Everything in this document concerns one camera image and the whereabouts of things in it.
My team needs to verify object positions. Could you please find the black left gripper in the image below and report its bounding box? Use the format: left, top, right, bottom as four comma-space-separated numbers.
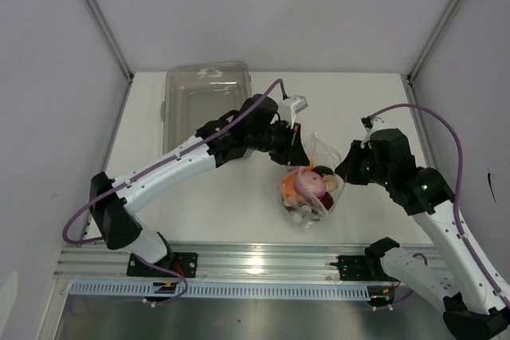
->
247, 120, 310, 167

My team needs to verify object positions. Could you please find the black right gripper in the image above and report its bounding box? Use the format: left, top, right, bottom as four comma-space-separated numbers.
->
335, 140, 393, 188

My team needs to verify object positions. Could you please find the garlic bulb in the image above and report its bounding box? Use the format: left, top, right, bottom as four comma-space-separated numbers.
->
323, 174, 339, 193

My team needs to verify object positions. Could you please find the dark mangosteen fruit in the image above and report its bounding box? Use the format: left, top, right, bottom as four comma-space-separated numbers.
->
312, 166, 335, 178

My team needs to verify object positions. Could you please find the pink onion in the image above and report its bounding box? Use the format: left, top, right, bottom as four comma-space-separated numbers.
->
295, 171, 327, 198

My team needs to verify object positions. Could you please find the orange fruit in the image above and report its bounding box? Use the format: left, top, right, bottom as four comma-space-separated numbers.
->
280, 173, 299, 203

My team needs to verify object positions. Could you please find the clear zip top bag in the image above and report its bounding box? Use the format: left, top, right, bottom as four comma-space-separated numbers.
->
279, 133, 345, 230

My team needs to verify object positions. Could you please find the dark red apple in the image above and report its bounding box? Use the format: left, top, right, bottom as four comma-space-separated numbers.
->
319, 192, 335, 211

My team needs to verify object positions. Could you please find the white radish with leaves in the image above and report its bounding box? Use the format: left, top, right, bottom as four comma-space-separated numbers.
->
288, 209, 321, 229

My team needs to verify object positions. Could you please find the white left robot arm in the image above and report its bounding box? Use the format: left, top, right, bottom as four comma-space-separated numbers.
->
90, 94, 310, 276

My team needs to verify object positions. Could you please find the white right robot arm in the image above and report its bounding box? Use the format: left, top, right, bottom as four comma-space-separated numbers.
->
335, 128, 509, 339

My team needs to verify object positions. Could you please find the grey plastic food bin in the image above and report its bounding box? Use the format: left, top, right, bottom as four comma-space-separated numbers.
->
161, 61, 252, 154

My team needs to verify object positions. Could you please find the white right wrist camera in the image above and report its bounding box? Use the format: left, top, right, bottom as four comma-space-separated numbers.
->
361, 116, 389, 135

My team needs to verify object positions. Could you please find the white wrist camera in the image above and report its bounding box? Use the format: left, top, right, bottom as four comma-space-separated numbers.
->
278, 96, 308, 127
361, 116, 389, 135

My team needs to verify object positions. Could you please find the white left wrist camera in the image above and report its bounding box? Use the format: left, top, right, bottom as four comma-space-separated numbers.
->
278, 96, 308, 127

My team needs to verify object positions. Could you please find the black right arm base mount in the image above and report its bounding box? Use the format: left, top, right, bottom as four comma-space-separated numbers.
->
330, 237, 400, 282

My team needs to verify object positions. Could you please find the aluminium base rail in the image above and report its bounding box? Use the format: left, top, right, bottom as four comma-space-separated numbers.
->
53, 242, 366, 284

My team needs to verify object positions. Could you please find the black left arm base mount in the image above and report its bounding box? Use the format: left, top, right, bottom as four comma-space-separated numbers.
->
127, 252, 198, 279

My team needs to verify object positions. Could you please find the right aluminium frame post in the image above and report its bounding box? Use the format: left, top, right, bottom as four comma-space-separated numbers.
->
406, 0, 465, 87

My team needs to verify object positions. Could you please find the aluminium frame post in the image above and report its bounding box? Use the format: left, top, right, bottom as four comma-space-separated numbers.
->
81, 0, 134, 83
406, 0, 465, 87

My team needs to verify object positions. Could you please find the white slotted cable duct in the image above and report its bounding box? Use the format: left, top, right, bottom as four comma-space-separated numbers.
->
69, 279, 371, 301

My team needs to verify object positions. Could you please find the left aluminium frame post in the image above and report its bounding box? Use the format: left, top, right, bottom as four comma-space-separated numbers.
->
81, 0, 134, 83

